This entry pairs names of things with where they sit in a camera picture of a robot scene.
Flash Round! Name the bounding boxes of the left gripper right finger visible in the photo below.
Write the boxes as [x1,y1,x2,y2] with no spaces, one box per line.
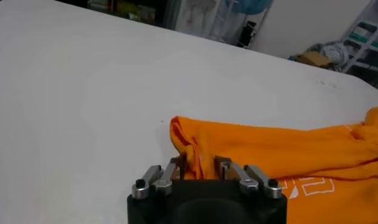
[214,155,283,200]

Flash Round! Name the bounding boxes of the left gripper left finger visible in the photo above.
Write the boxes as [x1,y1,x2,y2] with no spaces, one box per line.
[131,153,189,200]

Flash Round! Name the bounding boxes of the orange t-shirt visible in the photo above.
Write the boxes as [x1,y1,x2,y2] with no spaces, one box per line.
[169,105,378,224]

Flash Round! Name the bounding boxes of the grey clothes pile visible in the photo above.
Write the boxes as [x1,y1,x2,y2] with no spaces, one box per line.
[310,41,351,72]

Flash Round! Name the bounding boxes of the stacked large cardboard boxes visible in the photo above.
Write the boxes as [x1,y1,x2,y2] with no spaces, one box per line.
[293,51,334,69]

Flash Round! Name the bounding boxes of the white metal jug rack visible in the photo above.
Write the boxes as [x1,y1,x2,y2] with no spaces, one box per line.
[220,0,270,49]

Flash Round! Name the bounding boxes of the white water dispenser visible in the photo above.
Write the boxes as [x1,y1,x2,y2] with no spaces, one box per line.
[176,0,222,42]

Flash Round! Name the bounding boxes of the black shelving unit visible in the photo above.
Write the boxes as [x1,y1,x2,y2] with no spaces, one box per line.
[56,0,177,28]

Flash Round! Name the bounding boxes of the blue water jug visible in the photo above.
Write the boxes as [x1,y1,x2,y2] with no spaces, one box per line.
[228,0,273,15]

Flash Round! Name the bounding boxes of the white storage rack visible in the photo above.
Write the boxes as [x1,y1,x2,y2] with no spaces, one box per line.
[340,0,378,88]

